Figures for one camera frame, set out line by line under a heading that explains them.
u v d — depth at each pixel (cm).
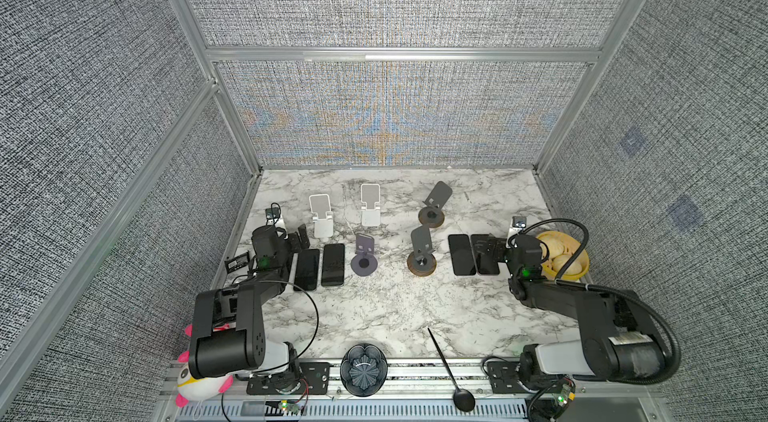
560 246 91
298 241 83
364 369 74
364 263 94
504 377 74
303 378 73
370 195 112
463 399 70
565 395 69
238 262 92
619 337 44
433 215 103
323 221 102
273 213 77
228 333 44
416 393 73
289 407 70
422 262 92
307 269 92
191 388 69
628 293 47
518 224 79
